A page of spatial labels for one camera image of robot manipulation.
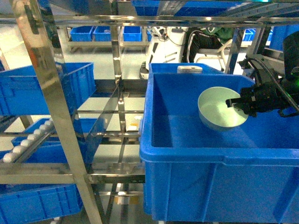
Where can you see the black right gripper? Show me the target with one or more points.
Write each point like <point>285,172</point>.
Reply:
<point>254,99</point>

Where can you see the light green bowl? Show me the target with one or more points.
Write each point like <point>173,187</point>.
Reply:
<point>214,112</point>

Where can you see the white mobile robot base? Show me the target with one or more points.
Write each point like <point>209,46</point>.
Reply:
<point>166,46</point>

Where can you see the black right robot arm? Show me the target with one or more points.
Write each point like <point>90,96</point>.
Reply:
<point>276,79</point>

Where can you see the large blue bin on shelf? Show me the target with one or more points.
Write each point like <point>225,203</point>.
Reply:
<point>192,173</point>

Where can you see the white box behind bin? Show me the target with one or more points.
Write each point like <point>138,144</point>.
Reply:
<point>189,69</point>

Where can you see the blue bin behind main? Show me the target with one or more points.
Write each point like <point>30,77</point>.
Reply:
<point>172,68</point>

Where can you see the seated person in dark clothes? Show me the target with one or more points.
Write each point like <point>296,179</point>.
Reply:
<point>204,38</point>

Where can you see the blue bin middle left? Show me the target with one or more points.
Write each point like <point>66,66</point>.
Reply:
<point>51,150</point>

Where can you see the white roller strip left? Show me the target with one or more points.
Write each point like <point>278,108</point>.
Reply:
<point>28,146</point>

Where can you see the blue bin lower left rack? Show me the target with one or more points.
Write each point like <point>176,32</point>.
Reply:
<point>27,203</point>

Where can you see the steel rack upright post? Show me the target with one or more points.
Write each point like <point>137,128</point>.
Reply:
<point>36,23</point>

